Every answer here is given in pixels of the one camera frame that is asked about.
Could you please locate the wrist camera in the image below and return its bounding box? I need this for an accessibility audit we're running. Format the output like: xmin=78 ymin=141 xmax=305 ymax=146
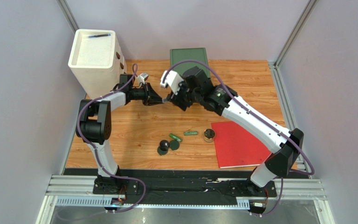
xmin=136 ymin=72 xmax=149 ymax=85
xmin=160 ymin=70 xmax=184 ymax=95

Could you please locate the dark green disc left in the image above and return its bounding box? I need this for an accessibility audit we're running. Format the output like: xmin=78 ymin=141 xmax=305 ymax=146
xmin=157 ymin=147 xmax=168 ymax=155

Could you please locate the purple cable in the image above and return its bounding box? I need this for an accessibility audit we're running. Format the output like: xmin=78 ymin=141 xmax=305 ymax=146
xmin=161 ymin=59 xmax=316 ymax=217
xmin=56 ymin=63 xmax=147 ymax=218

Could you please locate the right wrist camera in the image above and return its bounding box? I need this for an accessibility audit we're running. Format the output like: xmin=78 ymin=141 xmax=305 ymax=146
xmin=160 ymin=70 xmax=184 ymax=95

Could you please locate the green tube right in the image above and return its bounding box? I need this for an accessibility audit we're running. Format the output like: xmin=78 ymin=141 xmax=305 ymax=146
xmin=183 ymin=131 xmax=198 ymax=136

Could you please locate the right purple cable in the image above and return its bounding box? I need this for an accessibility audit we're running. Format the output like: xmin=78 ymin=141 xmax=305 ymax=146
xmin=161 ymin=59 xmax=316 ymax=217

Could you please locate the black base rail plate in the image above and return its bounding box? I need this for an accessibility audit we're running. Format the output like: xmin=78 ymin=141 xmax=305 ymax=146
xmin=64 ymin=168 xmax=310 ymax=206

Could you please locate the dark blue pen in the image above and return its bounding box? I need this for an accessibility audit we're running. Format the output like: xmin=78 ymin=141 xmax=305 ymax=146
xmin=88 ymin=33 xmax=111 ymax=38

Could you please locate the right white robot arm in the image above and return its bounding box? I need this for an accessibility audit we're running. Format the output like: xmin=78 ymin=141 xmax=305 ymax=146
xmin=160 ymin=66 xmax=304 ymax=188

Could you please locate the green tube left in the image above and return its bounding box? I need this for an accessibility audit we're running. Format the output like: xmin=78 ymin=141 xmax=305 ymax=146
xmin=169 ymin=133 xmax=183 ymax=142

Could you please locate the green top drawer unit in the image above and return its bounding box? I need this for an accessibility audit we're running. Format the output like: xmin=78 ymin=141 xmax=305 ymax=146
xmin=170 ymin=48 xmax=211 ymax=78

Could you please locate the dark green disc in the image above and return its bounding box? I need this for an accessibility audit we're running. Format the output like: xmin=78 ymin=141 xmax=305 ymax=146
xmin=157 ymin=147 xmax=168 ymax=155
xmin=169 ymin=140 xmax=180 ymax=150

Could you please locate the aluminium frame rail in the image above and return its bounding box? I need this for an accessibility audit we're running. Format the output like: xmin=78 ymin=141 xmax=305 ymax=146
xmin=37 ymin=175 xmax=334 ymax=224

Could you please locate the white drawer cabinet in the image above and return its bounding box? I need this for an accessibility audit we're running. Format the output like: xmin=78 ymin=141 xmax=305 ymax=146
xmin=68 ymin=29 xmax=127 ymax=99

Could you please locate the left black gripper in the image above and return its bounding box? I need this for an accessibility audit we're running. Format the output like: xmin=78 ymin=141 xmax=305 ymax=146
xmin=130 ymin=83 xmax=165 ymax=106

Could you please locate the dark green disc right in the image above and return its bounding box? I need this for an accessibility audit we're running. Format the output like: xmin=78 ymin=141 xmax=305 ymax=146
xmin=169 ymin=140 xmax=180 ymax=150

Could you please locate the black round ball sponge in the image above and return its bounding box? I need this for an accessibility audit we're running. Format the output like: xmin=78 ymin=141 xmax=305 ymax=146
xmin=159 ymin=140 xmax=170 ymax=151

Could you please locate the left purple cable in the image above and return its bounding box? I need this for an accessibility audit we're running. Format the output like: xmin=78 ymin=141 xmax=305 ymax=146
xmin=56 ymin=63 xmax=147 ymax=218

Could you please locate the red folder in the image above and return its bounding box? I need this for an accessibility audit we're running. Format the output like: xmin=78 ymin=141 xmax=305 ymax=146
xmin=211 ymin=121 xmax=271 ymax=169

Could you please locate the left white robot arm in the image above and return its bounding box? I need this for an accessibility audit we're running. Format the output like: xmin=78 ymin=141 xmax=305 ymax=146
xmin=76 ymin=73 xmax=164 ymax=186

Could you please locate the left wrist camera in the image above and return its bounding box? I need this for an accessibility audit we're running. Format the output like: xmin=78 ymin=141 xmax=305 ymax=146
xmin=136 ymin=72 xmax=149 ymax=85

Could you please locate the green tube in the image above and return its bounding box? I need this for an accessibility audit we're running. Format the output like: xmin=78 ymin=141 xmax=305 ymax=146
xmin=183 ymin=131 xmax=198 ymax=136
xmin=169 ymin=133 xmax=183 ymax=142

